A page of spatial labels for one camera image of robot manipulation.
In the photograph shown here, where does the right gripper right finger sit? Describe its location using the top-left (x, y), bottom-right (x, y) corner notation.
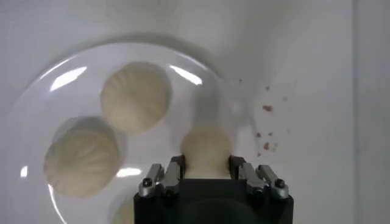
top-left (228, 154), bottom-right (289, 200)

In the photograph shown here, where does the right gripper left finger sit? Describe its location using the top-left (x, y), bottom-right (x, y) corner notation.
top-left (138, 154), bottom-right (186, 198)

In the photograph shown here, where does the white steamed baozi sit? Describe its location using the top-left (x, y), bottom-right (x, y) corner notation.
top-left (180, 124), bottom-right (233, 179)
top-left (99, 61), bottom-right (172, 133)
top-left (110, 199), bottom-right (137, 224)
top-left (43, 126), bottom-right (120, 198)

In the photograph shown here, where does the white round plate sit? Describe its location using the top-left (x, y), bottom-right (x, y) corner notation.
top-left (2, 39), bottom-right (258, 224)

